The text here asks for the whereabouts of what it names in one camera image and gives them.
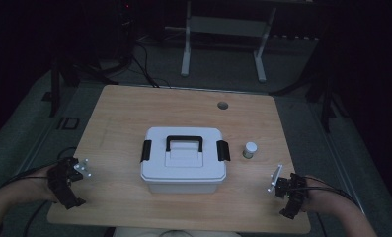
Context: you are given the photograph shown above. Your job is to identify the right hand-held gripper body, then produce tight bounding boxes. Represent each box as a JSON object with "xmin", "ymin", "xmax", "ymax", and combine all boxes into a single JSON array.
[{"xmin": 267, "ymin": 164, "xmax": 309, "ymax": 205}]

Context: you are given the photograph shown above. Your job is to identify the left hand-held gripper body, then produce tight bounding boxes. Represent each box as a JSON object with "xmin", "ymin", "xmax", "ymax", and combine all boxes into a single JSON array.
[{"xmin": 47, "ymin": 157, "xmax": 93, "ymax": 198}]

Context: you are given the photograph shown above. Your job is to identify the small white bottle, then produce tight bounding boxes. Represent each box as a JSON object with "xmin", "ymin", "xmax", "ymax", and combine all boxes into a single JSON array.
[{"xmin": 242, "ymin": 141, "xmax": 259, "ymax": 160}]

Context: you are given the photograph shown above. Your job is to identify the white plastic storage box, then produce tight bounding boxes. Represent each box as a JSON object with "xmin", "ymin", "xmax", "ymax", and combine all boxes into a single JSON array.
[{"xmin": 146, "ymin": 178, "xmax": 222, "ymax": 195}]

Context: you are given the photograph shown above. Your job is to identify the white box lid black handle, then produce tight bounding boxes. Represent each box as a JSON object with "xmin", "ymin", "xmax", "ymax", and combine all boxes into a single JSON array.
[{"xmin": 139, "ymin": 126, "xmax": 232, "ymax": 184}]

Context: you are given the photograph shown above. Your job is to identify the person's left hand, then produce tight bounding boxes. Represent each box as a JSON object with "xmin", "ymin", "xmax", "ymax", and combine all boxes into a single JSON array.
[{"xmin": 35, "ymin": 164, "xmax": 59, "ymax": 202}]

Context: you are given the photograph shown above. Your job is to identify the person's right hand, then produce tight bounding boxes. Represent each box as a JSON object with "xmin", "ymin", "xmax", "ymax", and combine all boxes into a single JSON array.
[{"xmin": 301, "ymin": 179, "xmax": 328, "ymax": 214}]

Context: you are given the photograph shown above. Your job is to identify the black tripod stand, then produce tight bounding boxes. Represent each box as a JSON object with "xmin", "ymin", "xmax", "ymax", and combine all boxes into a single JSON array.
[
  {"xmin": 40, "ymin": 57, "xmax": 119, "ymax": 119},
  {"xmin": 271, "ymin": 29, "xmax": 350, "ymax": 134}
]

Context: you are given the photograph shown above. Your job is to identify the pale power strip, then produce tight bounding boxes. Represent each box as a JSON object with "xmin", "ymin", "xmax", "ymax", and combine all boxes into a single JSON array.
[{"xmin": 272, "ymin": 34, "xmax": 320, "ymax": 42}]

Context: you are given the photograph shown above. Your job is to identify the dark equipment rack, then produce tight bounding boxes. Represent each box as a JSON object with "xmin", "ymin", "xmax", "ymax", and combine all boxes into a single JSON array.
[{"xmin": 110, "ymin": 0, "xmax": 139, "ymax": 65}]

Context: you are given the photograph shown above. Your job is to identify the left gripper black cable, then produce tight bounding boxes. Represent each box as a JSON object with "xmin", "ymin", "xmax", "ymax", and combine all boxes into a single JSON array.
[{"xmin": 0, "ymin": 160, "xmax": 58, "ymax": 190}]

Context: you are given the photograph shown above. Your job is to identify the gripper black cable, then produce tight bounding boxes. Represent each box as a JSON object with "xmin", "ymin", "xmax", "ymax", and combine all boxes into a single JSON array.
[
  {"xmin": 0, "ymin": 160, "xmax": 58, "ymax": 190},
  {"xmin": 295, "ymin": 175, "xmax": 361, "ymax": 209}
]

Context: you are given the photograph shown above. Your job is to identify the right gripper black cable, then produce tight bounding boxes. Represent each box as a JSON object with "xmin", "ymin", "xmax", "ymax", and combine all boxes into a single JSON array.
[{"xmin": 295, "ymin": 175, "xmax": 361, "ymax": 209}]

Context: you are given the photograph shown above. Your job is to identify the black square floor frame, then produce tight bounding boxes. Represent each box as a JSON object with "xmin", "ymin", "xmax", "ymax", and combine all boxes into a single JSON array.
[{"xmin": 55, "ymin": 116, "xmax": 81, "ymax": 131}]

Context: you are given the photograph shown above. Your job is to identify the black floor cables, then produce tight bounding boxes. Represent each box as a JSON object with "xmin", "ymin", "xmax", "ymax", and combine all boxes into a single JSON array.
[{"xmin": 129, "ymin": 41, "xmax": 172, "ymax": 89}]

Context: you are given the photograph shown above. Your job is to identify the white metal table frame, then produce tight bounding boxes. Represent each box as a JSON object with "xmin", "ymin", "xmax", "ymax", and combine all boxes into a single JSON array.
[{"xmin": 164, "ymin": 0, "xmax": 278, "ymax": 84}]

